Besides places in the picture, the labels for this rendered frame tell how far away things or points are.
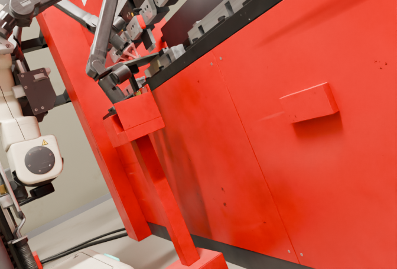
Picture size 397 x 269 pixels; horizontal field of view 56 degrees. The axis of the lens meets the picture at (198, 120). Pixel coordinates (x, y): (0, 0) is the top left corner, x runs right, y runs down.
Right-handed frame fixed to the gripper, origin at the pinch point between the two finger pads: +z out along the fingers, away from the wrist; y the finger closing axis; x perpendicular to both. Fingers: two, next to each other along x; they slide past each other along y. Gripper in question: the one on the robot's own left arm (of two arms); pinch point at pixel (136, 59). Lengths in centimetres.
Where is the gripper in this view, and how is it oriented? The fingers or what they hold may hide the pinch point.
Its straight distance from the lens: 184.6
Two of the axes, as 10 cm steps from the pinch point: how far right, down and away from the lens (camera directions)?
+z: 7.2, 6.6, 2.2
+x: -5.6, 7.4, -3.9
